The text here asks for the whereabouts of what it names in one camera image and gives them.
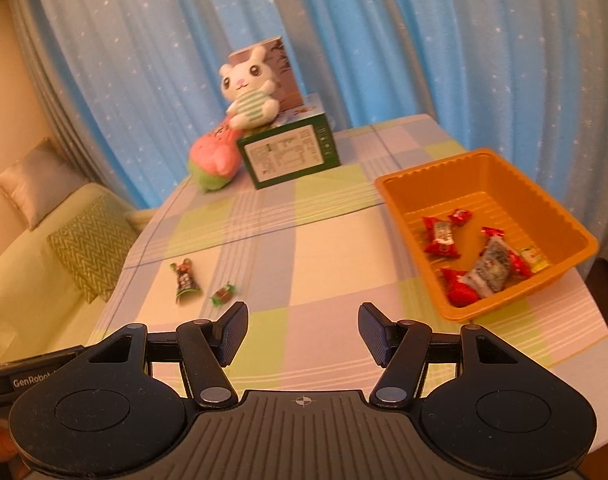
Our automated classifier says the large red snack packet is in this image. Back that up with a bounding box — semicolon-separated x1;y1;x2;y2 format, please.
440;267;486;309

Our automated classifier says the yellow candy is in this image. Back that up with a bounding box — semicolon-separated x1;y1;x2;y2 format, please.
521;245;548;274

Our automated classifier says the silver snack packet strip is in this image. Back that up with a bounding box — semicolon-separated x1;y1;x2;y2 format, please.
461;236;521;294

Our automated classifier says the blue star print curtain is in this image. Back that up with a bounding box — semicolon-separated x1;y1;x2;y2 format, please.
28;0;608;283

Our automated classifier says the white rabbit plush toy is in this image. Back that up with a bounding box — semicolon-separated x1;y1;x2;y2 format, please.
219;45;281;131

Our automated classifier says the grey pillow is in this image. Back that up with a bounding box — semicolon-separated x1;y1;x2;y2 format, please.
0;137;85;231

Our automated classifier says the green chevron pillow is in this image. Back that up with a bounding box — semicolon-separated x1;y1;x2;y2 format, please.
47;195;140;304

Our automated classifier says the green cardboard box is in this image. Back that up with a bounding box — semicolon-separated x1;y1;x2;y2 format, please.
235;92;341;190

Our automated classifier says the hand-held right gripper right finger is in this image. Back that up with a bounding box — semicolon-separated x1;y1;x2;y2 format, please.
359;302;522;410

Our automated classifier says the red picture label candy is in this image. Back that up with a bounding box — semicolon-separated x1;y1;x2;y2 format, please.
420;215;463;261

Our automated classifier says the orange plastic tray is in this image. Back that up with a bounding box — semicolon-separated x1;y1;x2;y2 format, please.
375;148;599;324

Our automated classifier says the red flower print candy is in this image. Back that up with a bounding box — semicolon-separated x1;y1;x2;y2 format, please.
480;226;533;279

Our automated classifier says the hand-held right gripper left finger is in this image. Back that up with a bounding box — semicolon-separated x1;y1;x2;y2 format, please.
91;301;249;411

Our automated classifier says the green candy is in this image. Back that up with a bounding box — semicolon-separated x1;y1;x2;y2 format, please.
210;283;238;307

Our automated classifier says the dark green-ended snack packet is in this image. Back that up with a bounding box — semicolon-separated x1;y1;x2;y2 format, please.
169;257;203;307

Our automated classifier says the pink and green plush toy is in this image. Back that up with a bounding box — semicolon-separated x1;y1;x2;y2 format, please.
187;117;243;194

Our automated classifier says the grey curtain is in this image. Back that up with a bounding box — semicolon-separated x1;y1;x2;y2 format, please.
6;0;150;211

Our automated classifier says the brown cardboard box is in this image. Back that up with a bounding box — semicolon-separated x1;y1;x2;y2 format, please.
229;35;305;112

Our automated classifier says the light green sofa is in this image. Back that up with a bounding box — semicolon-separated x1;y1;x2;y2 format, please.
0;180;150;370

